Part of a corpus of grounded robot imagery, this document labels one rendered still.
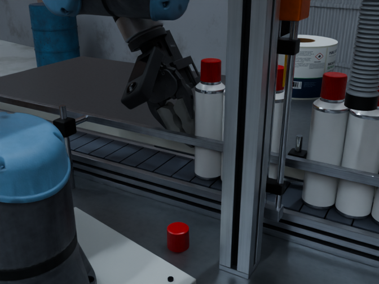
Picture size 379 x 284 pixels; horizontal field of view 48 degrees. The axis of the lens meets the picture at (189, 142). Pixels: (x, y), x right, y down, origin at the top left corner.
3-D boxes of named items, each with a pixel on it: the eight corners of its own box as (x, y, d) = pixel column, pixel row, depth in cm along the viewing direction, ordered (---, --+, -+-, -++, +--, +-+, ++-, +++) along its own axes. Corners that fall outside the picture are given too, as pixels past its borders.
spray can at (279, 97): (283, 183, 73) (295, 64, 65) (276, 197, 69) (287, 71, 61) (254, 177, 75) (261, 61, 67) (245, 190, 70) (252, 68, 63)
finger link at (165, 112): (206, 138, 80) (185, 93, 79) (191, 149, 75) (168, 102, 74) (194, 142, 82) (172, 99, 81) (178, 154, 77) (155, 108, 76)
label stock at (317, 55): (321, 103, 114) (328, 49, 108) (251, 93, 123) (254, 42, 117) (338, 86, 130) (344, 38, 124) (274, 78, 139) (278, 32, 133)
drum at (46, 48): (90, 69, 529) (84, 2, 499) (52, 77, 492) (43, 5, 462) (66, 62, 561) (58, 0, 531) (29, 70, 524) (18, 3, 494)
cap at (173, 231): (162, 244, 65) (162, 226, 64) (179, 236, 67) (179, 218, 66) (176, 255, 63) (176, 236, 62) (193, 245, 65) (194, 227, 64)
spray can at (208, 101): (228, 172, 77) (233, 58, 69) (212, 183, 73) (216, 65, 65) (205, 165, 79) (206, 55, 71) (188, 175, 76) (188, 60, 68)
